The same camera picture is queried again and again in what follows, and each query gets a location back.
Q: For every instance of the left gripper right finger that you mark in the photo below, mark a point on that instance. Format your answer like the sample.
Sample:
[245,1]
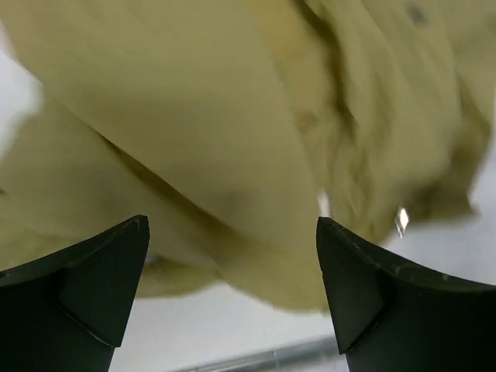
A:
[390,314]

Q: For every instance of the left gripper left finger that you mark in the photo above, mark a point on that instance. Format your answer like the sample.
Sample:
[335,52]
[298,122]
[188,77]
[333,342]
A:
[68,311]

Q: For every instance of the olive green jacket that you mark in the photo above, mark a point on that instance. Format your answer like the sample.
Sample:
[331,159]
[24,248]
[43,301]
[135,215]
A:
[224,121]

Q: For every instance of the aluminium front rail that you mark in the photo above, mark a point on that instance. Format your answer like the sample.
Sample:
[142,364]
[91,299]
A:
[313,355]

